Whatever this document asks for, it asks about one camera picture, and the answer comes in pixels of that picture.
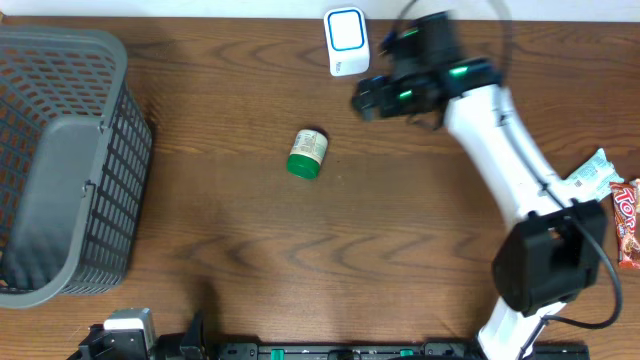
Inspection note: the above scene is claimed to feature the green lid white jar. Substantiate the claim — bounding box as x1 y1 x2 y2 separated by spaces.
287 129 328 179

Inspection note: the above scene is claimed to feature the orange chocolate bar wrapper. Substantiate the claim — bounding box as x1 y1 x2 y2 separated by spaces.
609 182 639 269

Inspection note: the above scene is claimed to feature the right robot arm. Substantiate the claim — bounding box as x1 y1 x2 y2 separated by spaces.
352 12 611 359

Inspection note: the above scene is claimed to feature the white barcode scanner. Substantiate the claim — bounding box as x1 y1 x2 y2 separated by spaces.
323 7 371 77

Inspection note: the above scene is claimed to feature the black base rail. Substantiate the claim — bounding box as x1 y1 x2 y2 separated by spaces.
214 341 591 360

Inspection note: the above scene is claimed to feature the teal wet wipes pack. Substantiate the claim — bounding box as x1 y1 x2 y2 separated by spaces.
564 148 624 198

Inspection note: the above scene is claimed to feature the grey plastic shopping basket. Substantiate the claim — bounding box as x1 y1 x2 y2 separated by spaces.
1 26 152 309

